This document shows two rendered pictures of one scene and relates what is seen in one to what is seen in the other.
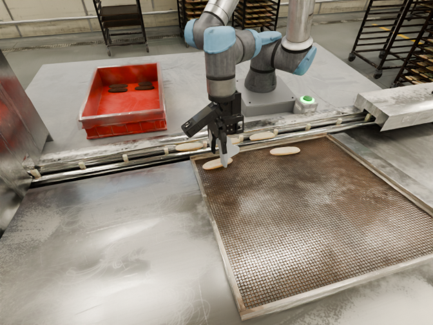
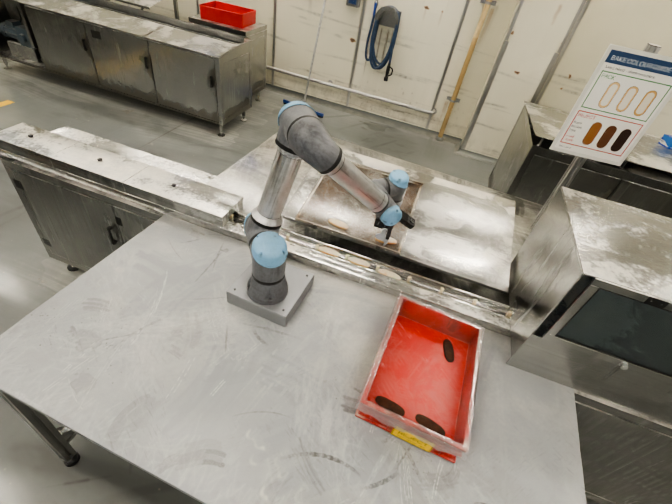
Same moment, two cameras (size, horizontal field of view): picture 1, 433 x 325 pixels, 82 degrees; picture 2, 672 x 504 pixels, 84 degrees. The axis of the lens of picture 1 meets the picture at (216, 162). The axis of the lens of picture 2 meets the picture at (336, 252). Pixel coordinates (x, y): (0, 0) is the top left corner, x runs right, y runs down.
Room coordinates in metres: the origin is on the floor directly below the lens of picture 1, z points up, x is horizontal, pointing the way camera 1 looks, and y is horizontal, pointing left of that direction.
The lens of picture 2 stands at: (1.83, 0.39, 1.94)
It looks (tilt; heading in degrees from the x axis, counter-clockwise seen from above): 42 degrees down; 206
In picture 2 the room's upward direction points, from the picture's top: 12 degrees clockwise
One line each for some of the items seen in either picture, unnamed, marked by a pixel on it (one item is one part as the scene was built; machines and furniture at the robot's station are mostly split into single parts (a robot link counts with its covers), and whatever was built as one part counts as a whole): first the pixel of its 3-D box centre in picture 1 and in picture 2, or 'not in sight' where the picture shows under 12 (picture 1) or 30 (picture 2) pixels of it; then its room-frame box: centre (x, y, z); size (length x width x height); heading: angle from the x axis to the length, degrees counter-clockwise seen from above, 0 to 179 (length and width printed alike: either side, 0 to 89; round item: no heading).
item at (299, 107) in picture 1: (304, 111); not in sight; (0.95, -0.39, 0.84); 0.08 x 0.08 x 0.11; 15
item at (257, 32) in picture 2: not in sight; (230, 62); (-1.59, -3.20, 0.44); 0.70 x 0.55 x 0.87; 105
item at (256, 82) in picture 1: (261, 75); (268, 280); (1.11, -0.21, 0.93); 0.15 x 0.15 x 0.10
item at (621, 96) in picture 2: not in sight; (615, 110); (-0.21, 0.56, 1.50); 0.33 x 0.01 x 0.45; 110
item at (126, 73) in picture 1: (127, 95); (424, 367); (1.02, 0.40, 0.87); 0.49 x 0.34 x 0.10; 12
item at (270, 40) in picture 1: (266, 49); (268, 255); (1.11, -0.22, 1.05); 0.13 x 0.12 x 0.14; 53
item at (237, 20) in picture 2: not in sight; (228, 14); (-1.59, -3.20, 0.93); 0.51 x 0.36 x 0.13; 109
